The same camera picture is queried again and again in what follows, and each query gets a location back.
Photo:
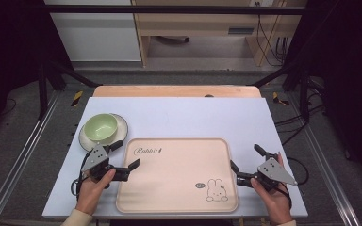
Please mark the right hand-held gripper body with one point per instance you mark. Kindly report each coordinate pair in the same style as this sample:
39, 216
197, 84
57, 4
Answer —
276, 172

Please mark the aluminium floor rail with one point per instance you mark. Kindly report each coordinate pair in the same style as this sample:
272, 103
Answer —
326, 169
19, 157

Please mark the white cabinet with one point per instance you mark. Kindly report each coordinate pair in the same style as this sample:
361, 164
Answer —
97, 34

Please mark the white plate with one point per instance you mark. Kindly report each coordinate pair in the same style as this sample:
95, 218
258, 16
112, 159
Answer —
122, 132

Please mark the person's left hand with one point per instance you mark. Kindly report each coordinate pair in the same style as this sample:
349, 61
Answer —
91, 194

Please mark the black horizontal frame bar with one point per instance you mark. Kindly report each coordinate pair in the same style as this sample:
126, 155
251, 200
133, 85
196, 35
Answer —
169, 9

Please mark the wooden table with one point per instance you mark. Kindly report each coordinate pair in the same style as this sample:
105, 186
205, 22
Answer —
169, 91

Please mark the light wooden desk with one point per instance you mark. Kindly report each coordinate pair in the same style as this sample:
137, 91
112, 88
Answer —
201, 25

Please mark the black curtain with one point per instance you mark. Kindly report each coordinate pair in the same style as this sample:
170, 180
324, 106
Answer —
9, 47
345, 62

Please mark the person's right hand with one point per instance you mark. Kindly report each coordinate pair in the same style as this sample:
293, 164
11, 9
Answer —
276, 204

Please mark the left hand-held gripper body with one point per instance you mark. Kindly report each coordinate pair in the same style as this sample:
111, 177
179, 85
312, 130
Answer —
98, 157

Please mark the beige tray with rabbit drawing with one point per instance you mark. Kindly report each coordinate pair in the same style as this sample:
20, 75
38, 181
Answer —
176, 175

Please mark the yellow black tape marker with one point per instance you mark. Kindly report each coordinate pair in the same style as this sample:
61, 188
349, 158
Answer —
77, 98
278, 99

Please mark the black frame stand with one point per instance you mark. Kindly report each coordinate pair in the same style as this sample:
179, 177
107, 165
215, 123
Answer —
304, 94
43, 91

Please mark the green bowl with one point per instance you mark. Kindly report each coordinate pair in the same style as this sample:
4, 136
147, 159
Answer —
100, 128

